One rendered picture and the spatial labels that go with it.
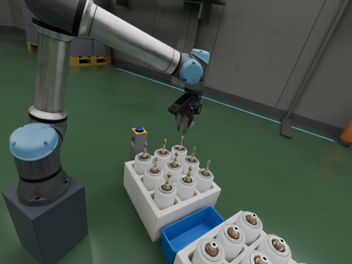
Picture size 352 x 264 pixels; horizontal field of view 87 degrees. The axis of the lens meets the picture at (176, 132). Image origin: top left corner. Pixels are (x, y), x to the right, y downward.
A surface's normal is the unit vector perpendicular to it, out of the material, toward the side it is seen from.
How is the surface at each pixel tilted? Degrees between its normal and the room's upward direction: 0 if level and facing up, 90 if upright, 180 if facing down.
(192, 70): 90
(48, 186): 73
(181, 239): 0
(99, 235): 0
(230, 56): 90
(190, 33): 90
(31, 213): 0
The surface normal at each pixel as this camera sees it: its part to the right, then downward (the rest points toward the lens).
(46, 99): 0.20, 0.48
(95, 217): 0.18, -0.86
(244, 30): -0.48, 0.34
